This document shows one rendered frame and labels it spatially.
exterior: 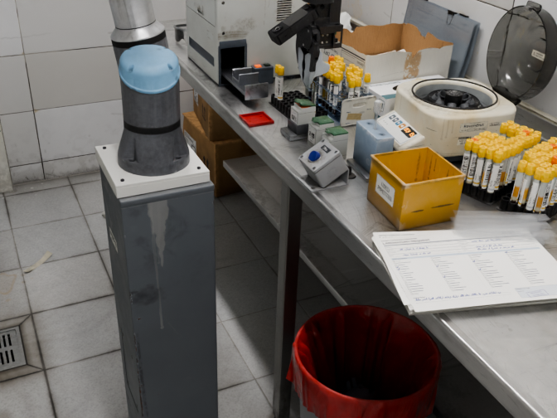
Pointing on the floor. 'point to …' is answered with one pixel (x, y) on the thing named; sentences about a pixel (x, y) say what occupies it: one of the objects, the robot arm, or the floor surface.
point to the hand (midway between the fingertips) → (304, 82)
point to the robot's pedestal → (166, 298)
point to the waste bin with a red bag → (364, 364)
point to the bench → (291, 198)
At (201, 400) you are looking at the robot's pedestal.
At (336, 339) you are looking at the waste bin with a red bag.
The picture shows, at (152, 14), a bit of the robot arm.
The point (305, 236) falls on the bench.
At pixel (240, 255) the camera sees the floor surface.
